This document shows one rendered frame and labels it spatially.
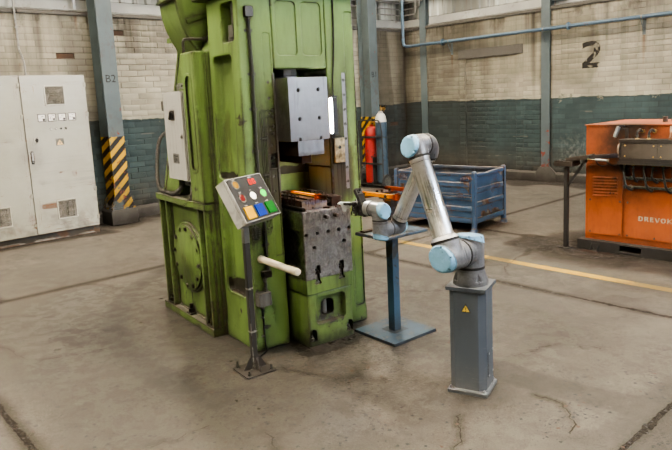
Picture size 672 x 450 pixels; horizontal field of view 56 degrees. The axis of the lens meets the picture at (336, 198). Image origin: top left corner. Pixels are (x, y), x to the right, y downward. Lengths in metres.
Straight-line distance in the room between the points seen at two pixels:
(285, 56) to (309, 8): 0.37
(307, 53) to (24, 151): 5.20
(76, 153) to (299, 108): 5.29
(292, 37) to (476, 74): 8.47
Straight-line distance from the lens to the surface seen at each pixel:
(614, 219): 6.72
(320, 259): 4.12
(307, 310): 4.17
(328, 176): 4.37
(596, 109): 11.18
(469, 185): 7.46
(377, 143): 11.32
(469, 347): 3.53
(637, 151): 6.38
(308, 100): 4.05
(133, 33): 9.99
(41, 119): 8.76
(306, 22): 4.26
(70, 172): 8.88
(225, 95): 4.28
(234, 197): 3.56
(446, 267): 3.25
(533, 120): 11.73
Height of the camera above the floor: 1.62
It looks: 9 degrees down
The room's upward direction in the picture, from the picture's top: 3 degrees counter-clockwise
